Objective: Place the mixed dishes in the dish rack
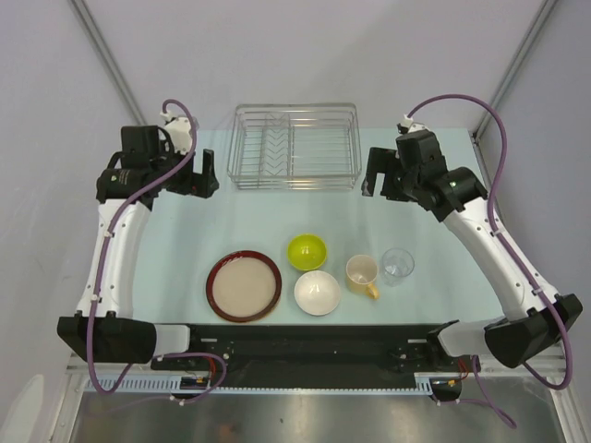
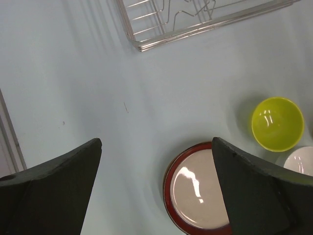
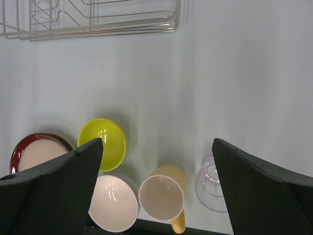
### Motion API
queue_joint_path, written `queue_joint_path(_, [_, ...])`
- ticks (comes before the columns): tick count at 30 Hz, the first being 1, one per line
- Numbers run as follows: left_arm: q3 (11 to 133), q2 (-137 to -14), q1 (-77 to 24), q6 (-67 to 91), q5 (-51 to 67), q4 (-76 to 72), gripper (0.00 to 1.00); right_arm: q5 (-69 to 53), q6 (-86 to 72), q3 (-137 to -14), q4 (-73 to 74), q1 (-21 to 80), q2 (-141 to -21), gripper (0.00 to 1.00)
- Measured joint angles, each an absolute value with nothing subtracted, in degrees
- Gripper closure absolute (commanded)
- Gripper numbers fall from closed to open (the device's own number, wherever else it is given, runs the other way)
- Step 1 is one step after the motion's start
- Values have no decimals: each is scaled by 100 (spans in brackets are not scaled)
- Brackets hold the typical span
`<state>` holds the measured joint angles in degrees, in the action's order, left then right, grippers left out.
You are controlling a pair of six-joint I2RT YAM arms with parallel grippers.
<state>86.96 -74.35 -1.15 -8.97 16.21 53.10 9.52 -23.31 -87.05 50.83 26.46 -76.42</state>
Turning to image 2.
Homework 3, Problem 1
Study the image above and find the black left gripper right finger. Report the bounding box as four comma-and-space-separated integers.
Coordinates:
212, 137, 313, 235

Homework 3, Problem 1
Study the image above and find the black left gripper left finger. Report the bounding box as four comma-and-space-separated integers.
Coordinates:
0, 138, 102, 235

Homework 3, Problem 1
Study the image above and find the white bowl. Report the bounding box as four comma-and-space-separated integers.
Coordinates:
284, 146, 313, 176

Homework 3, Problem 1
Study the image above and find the red rimmed beige plate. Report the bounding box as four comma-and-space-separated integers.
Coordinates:
163, 141, 232, 235

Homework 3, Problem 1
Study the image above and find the lime green bowl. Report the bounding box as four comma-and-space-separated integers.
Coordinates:
251, 97, 305, 152

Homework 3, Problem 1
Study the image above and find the aluminium frame rail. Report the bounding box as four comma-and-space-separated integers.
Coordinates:
0, 92, 27, 177

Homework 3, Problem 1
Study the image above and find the metal wire dish rack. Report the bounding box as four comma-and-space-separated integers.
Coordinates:
116, 0, 295, 52

